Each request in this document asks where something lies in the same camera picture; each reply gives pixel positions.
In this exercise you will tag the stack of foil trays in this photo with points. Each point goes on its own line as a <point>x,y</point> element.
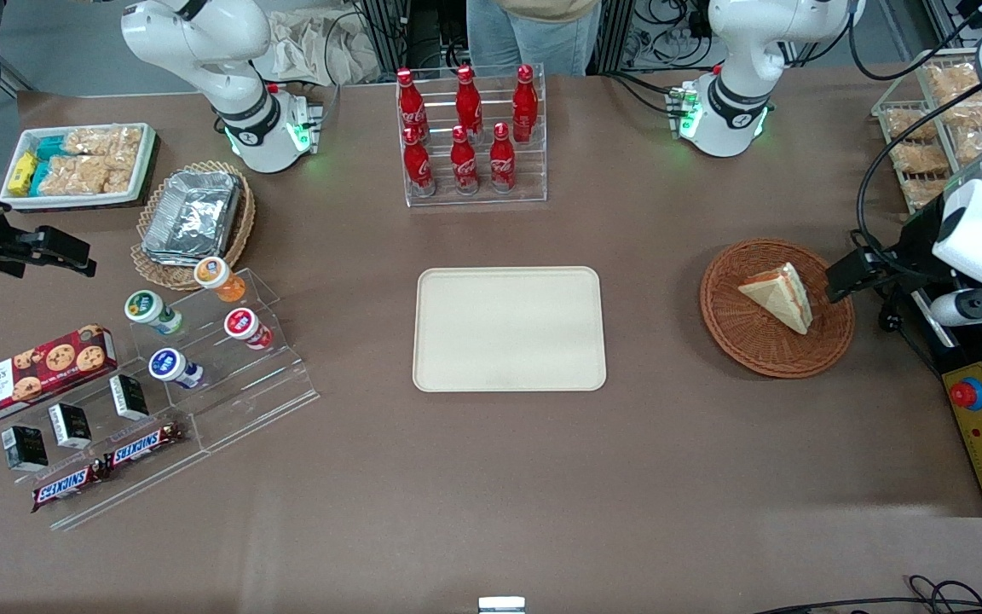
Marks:
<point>193,217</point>

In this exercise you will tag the clear acrylic stepped snack stand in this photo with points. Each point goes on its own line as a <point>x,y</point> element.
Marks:
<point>141,486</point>

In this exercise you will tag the orange lid yogurt cup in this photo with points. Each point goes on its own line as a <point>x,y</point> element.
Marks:
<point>216,276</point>

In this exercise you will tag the Snickers chocolate bar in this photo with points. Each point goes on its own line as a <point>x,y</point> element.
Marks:
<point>143,445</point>
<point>65,486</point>

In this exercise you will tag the beige plastic serving tray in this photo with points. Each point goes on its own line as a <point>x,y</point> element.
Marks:
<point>508,328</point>

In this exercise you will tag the person in blue jeans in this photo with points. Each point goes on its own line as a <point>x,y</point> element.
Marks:
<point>534,34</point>

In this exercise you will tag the clear acrylic bottle rack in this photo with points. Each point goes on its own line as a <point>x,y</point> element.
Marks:
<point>534,170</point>

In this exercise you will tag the small black box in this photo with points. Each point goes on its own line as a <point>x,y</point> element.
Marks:
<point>25,448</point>
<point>70,425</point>
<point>129,396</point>

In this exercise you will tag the yellow snack pack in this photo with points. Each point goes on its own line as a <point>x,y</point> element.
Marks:
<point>22,173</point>

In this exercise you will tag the red cola bottle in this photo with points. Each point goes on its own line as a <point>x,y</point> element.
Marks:
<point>468,102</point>
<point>418,166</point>
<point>464,166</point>
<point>525,107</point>
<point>502,162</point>
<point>411,107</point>

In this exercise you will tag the brown round wicker basket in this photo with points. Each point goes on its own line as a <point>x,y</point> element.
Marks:
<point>738,337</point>

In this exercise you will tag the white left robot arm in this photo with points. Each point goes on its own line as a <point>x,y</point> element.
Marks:
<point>747,51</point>

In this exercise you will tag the clear bag of fried snacks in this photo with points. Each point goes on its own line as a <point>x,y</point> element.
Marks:
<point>973,111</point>
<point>921,192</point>
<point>917,158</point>
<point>951,81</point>
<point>907,124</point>
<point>973,145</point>

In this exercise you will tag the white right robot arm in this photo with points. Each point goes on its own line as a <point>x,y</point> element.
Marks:
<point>201,43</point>

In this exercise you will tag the clear acrylic stepped cup stand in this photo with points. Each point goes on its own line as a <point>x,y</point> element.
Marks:
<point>269,392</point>

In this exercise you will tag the black appliance base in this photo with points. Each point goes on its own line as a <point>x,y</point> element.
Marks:
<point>938,341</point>

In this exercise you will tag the clear bag of rice crackers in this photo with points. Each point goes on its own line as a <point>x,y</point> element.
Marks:
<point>86,175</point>
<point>103,141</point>

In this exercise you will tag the crumpled beige cloth bag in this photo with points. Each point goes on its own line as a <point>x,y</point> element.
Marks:
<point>320,47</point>

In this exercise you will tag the red Walkers cookie box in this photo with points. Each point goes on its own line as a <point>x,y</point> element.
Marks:
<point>31,375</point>

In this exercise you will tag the white rectangular snack tray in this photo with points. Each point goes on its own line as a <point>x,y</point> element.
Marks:
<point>146,162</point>

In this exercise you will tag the triangular sandwich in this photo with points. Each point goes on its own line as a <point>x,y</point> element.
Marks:
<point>781,298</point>

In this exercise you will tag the teal snack pack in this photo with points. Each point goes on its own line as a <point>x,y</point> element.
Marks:
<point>52,148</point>
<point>39,177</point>

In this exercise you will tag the light tan wicker basket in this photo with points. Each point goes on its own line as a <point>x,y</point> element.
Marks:
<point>235,239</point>

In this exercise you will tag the green lid yogurt cup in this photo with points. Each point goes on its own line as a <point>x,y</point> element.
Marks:
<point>150,310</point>

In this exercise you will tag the red lid yogurt cup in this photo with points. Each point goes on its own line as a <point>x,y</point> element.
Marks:
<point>245,327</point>

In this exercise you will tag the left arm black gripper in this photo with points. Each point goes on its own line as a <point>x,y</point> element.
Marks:
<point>915,245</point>

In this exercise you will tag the blue lid yogurt cup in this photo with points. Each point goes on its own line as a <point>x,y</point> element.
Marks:
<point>171,367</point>

